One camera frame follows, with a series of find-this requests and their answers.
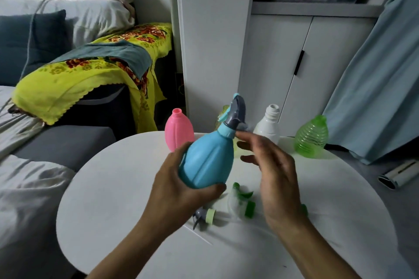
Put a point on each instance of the person's right hand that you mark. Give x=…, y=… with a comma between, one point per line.
x=280, y=187

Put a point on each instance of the person's left hand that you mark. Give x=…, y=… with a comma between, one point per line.
x=170, y=197

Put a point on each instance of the white green spray head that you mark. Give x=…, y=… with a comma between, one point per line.
x=304, y=210

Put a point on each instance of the grey yellow spray head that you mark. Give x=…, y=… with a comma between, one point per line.
x=204, y=216

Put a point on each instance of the clear green spray head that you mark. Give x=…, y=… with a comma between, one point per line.
x=240, y=205

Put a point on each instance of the blue plastic bottle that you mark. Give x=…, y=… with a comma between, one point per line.
x=206, y=161

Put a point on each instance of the green ribbed bottle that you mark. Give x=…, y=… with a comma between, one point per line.
x=311, y=139

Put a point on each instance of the white plastic bottle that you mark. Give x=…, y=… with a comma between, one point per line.
x=268, y=125

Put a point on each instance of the pink plastic bottle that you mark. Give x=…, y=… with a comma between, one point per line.
x=178, y=130

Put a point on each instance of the grey blue spray head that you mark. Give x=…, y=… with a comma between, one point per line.
x=236, y=113

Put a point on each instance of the yellow translucent bottle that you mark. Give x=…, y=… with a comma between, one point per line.
x=223, y=112

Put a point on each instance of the person's right forearm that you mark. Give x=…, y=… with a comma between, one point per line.
x=317, y=256

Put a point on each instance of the person's left forearm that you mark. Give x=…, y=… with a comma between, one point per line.
x=131, y=256

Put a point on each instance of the white grey lint roller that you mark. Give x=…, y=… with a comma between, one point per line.
x=397, y=174

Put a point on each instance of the grey seat cushion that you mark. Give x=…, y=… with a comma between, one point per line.
x=62, y=144

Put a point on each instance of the light blue curtain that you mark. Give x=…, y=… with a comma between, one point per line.
x=376, y=92

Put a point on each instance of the white bed sheet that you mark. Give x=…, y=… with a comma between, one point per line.
x=26, y=207

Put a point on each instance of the grey-teal towel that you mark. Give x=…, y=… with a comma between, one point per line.
x=121, y=54

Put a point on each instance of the yellow floral cloth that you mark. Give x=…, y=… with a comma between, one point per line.
x=65, y=82

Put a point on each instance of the white wardrobe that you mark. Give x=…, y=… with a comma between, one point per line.
x=212, y=43

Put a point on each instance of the white pillow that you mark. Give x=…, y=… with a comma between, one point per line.
x=95, y=17

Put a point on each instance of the dark blue pillow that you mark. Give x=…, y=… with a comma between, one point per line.
x=19, y=50

